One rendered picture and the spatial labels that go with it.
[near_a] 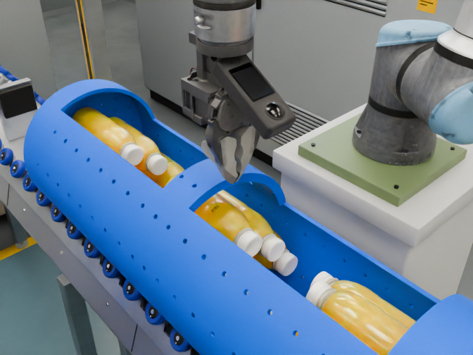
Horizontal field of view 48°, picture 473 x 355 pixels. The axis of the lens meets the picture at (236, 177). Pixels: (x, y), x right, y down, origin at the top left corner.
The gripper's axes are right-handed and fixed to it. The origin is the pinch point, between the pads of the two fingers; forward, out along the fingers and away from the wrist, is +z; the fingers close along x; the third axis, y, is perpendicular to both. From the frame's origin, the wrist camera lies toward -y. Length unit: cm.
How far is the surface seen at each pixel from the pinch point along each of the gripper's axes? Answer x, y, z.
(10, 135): 4, 91, 31
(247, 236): 0.1, -2.5, 9.3
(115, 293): 11.2, 22.6, 33.7
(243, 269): 7.9, -10.3, 5.3
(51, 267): -11, 139, 126
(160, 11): -136, 226, 58
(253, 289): 8.9, -13.3, 6.0
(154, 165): -4.4, 29.6, 14.6
